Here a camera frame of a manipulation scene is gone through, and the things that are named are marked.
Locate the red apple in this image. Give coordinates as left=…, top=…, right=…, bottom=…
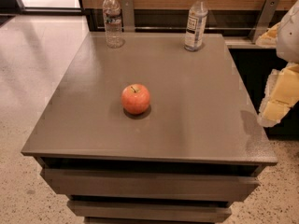
left=121, top=84, right=150, bottom=115

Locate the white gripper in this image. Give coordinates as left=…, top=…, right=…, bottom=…
left=255, top=0, right=299, bottom=127

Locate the clear water bottle left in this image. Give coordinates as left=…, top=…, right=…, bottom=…
left=103, top=0, right=124, bottom=48

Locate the grey drawer cabinet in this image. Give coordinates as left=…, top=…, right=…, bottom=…
left=22, top=33, right=277, bottom=224

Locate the left metal bracket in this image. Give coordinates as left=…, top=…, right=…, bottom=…
left=121, top=0, right=135, bottom=32

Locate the metal bracket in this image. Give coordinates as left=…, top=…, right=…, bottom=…
left=249, top=0, right=280, bottom=43
left=121, top=0, right=135, bottom=32

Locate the grey drawer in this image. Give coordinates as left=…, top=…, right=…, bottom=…
left=67, top=201, right=232, bottom=223
left=42, top=169, right=259, bottom=202

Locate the right metal bracket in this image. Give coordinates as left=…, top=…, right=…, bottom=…
left=249, top=0, right=280, bottom=43

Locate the upper grey drawer front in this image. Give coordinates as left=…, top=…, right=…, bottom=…
left=42, top=169, right=259, bottom=202

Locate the lower grey drawer front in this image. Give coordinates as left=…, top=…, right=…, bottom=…
left=67, top=201, right=232, bottom=223

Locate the labelled water bottle right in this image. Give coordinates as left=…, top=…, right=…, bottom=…
left=184, top=0, right=208, bottom=51

